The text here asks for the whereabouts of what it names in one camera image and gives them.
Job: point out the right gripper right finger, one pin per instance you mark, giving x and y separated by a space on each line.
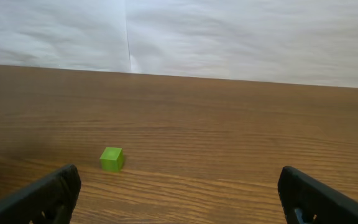
315 202

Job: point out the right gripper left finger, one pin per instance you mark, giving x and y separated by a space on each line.
42 199

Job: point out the green cube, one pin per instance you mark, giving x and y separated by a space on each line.
112 159

